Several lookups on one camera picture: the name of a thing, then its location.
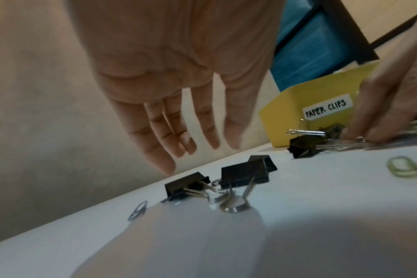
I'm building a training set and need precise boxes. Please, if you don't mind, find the group of black binder clips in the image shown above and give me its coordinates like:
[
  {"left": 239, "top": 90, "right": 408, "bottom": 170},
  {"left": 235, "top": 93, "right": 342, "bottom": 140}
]
[{"left": 160, "top": 122, "right": 347, "bottom": 215}]

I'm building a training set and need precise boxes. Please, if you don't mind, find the beige partition panel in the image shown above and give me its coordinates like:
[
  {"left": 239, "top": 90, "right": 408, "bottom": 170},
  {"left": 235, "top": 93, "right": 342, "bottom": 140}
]
[{"left": 344, "top": 0, "right": 417, "bottom": 42}]

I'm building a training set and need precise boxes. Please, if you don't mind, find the black metal binder clip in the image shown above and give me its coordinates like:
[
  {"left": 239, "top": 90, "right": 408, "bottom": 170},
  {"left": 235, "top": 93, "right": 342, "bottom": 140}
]
[{"left": 286, "top": 135, "right": 373, "bottom": 160}]

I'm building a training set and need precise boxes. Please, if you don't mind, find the yellow divided tin box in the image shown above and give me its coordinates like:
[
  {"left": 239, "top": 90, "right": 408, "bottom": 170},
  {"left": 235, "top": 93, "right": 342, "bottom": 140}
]
[{"left": 259, "top": 60, "right": 381, "bottom": 149}]

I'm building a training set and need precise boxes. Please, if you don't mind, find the person's left hand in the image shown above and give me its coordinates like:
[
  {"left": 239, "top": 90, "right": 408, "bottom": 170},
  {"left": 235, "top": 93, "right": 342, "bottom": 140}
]
[{"left": 72, "top": 0, "right": 287, "bottom": 176}]

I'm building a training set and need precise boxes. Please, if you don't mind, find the blue chair with black frame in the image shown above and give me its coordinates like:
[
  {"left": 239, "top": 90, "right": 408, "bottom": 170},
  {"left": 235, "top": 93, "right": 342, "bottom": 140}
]
[
  {"left": 269, "top": 0, "right": 362, "bottom": 92},
  {"left": 274, "top": 0, "right": 417, "bottom": 65}
]

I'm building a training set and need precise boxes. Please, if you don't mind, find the person's right hand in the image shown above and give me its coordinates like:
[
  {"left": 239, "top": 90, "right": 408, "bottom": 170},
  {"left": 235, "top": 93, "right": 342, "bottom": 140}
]
[{"left": 341, "top": 15, "right": 417, "bottom": 145}]

